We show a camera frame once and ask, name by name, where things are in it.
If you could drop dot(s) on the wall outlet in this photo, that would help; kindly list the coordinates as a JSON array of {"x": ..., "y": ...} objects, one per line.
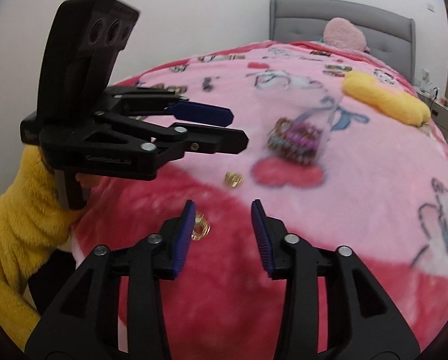
[{"x": 426, "y": 75}]

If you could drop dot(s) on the white nightstand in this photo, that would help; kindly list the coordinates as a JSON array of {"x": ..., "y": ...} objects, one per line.
[{"x": 439, "y": 110}]

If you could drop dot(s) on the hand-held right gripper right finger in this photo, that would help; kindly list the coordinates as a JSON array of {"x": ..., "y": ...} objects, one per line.
[{"x": 263, "y": 240}]

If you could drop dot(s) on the pink printed blanket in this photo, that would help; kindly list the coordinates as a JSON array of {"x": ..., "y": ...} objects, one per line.
[{"x": 359, "y": 210}]

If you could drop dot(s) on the person's left forearm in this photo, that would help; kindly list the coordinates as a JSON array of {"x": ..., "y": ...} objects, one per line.
[{"x": 13, "y": 232}]

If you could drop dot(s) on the pink plush pillow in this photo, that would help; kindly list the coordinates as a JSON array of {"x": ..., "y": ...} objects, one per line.
[{"x": 344, "y": 33}]

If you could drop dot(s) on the yellow plush pillow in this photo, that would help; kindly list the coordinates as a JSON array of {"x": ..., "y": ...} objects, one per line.
[{"x": 389, "y": 99}]

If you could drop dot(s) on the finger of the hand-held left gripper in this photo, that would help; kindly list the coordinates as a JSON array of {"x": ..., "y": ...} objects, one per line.
[
  {"x": 205, "y": 114},
  {"x": 216, "y": 140}
]

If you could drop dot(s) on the clear plastic container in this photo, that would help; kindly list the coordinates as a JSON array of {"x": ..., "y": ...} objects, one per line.
[{"x": 321, "y": 120}]

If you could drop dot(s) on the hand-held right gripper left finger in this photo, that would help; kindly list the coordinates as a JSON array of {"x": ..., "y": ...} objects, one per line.
[{"x": 182, "y": 240}]

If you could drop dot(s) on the grey upholstered headboard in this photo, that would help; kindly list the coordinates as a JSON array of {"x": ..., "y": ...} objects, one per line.
[{"x": 302, "y": 18}]

